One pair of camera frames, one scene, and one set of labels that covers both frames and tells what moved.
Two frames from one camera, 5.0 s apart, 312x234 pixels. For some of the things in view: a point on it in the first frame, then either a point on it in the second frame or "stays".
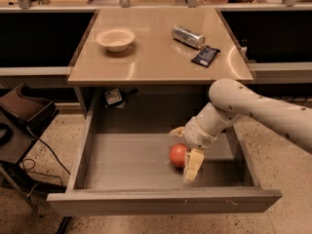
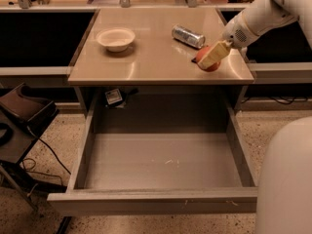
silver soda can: x=188 y=37 stays
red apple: x=177 y=154 → x=201 y=54
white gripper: x=196 y=136 → x=236 y=32
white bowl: x=115 y=39 stays
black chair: x=22 y=118 stays
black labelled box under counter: x=117 y=97 stays
